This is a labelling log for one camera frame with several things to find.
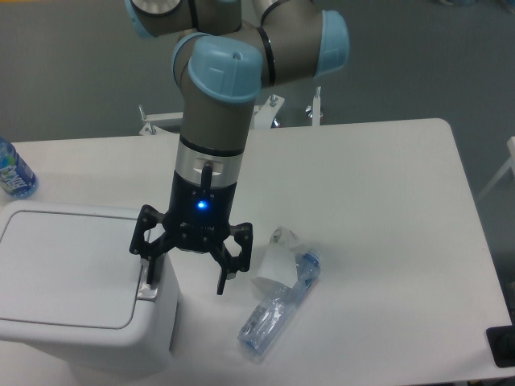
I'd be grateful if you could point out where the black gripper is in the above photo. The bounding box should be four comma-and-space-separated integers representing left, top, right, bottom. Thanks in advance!
128, 170, 253, 296

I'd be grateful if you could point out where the silver lid push button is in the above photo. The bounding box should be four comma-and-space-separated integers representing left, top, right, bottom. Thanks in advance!
136, 254, 165, 302

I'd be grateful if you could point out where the white trash can lid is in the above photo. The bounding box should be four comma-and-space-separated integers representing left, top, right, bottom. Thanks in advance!
0, 209, 152, 330

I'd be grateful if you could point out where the white plastic trash can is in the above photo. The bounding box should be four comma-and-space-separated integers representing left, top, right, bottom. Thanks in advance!
1, 200, 180, 373

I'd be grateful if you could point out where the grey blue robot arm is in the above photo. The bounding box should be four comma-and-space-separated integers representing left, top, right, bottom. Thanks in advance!
126, 1, 350, 285

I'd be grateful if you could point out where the crumpled white tissue wrapper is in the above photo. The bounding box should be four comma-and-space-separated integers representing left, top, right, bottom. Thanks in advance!
251, 226, 307, 293

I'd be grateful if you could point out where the crushed clear plastic bottle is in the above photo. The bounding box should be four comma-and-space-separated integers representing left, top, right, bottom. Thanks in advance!
237, 248, 321, 362

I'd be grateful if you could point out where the blue labelled water bottle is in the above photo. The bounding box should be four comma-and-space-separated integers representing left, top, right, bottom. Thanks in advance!
1, 138, 38, 199

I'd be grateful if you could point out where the black object at table edge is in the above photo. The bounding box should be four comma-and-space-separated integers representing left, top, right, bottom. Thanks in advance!
486, 325, 514, 368

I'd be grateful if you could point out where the white furniture frame right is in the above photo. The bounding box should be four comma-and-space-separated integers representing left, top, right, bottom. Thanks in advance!
477, 137, 514, 201

